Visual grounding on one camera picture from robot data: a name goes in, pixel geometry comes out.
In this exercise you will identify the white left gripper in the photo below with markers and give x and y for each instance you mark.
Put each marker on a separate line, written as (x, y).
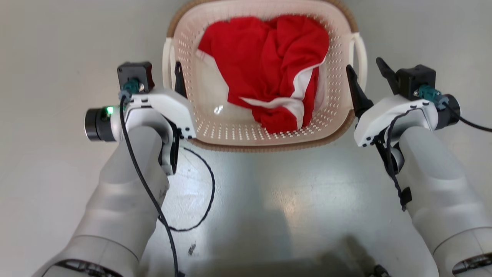
(173, 105)

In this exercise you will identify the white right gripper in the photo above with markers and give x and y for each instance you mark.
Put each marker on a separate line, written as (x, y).
(384, 111)

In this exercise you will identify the cream perforated laundry basket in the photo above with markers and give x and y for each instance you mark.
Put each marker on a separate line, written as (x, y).
(238, 132)

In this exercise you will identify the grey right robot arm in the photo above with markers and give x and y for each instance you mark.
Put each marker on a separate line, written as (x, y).
(434, 173)

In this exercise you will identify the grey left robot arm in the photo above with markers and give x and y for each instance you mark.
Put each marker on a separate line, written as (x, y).
(123, 192)

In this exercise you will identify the red garment with white trim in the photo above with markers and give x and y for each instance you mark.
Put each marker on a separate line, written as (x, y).
(261, 57)

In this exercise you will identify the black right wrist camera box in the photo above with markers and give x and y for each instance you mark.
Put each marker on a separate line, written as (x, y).
(413, 79)

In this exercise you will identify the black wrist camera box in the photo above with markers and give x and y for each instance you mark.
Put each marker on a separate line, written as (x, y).
(413, 79)
(134, 73)

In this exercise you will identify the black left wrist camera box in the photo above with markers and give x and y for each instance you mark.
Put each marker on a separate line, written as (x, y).
(134, 73)

